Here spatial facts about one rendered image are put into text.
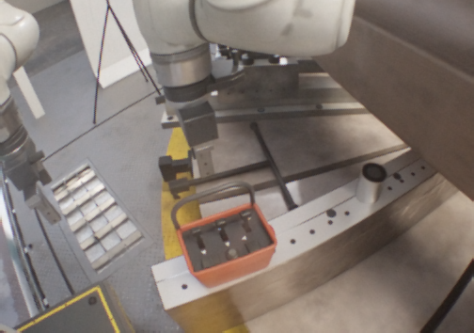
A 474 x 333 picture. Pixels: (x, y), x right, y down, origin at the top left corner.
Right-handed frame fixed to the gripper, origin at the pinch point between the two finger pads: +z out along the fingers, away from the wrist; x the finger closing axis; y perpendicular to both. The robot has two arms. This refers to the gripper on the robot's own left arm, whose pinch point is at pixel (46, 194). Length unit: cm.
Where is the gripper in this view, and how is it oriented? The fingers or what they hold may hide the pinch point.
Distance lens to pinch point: 67.9
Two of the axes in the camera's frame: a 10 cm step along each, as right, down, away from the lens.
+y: 8.1, -4.5, 3.8
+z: 0.9, 7.3, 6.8
